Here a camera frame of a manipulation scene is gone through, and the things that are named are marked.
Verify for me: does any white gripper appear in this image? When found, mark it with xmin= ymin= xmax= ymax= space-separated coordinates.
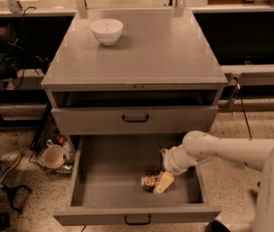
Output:
xmin=153 ymin=145 xmax=197 ymax=194

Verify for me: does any orange soda can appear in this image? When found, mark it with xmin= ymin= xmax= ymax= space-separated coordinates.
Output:
xmin=140 ymin=172 xmax=159 ymax=191

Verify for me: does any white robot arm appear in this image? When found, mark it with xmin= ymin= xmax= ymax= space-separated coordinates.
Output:
xmin=154 ymin=130 xmax=274 ymax=232

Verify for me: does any closed grey top drawer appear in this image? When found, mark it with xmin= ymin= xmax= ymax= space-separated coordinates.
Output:
xmin=51 ymin=106 xmax=218 ymax=135

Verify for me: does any open grey middle drawer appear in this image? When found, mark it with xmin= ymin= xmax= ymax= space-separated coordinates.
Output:
xmin=53 ymin=134 xmax=221 ymax=226

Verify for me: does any grey drawer cabinet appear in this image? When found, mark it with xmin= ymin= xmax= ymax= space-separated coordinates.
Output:
xmin=40 ymin=7 xmax=228 ymax=144

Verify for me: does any white cup in basket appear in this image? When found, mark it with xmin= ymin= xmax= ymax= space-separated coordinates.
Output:
xmin=43 ymin=145 xmax=65 ymax=169

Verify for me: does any white ceramic bowl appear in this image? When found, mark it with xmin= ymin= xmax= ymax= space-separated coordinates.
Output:
xmin=90 ymin=18 xmax=123 ymax=45

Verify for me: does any black chair base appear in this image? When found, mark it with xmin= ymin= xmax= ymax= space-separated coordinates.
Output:
xmin=0 ymin=184 xmax=32 ymax=215

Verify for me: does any white sneaker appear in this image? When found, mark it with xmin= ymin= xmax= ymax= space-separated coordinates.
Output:
xmin=0 ymin=150 xmax=22 ymax=183

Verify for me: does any black top drawer handle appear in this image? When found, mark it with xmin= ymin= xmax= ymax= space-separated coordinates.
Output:
xmin=122 ymin=114 xmax=149 ymax=123

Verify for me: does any black drawer handle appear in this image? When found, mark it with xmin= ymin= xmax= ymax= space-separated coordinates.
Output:
xmin=124 ymin=215 xmax=152 ymax=226
xmin=122 ymin=114 xmax=149 ymax=123

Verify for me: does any black middle drawer handle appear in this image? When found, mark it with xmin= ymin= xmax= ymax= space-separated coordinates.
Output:
xmin=124 ymin=215 xmax=152 ymax=226

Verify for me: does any black floor cable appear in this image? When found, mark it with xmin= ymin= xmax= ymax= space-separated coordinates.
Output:
xmin=232 ymin=77 xmax=253 ymax=139

